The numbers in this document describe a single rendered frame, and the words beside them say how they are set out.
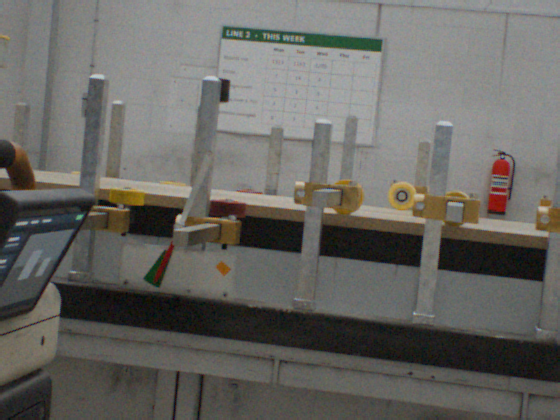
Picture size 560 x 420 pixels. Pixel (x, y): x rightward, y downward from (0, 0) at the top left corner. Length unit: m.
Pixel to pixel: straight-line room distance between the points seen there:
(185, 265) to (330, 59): 7.26
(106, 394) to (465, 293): 0.89
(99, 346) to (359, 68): 7.23
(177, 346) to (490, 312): 0.70
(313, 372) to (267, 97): 7.32
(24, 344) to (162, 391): 1.20
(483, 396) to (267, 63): 7.45
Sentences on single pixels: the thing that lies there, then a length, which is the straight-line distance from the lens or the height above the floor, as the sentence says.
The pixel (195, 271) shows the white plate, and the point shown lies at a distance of 2.35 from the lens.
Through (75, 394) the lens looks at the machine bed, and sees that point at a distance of 2.75.
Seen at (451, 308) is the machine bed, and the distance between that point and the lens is 2.52.
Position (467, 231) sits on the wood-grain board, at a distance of 2.50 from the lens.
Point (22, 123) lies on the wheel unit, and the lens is 3.65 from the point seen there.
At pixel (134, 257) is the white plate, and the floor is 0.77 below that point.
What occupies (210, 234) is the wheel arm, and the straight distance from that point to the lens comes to 2.24.
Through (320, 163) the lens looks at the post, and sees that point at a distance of 2.30.
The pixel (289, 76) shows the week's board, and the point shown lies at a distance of 9.57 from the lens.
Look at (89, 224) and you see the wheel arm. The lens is 2.29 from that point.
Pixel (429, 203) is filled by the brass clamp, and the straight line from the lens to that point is 2.28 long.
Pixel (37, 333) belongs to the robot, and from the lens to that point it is 1.50.
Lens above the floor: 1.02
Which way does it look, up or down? 3 degrees down
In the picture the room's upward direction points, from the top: 6 degrees clockwise
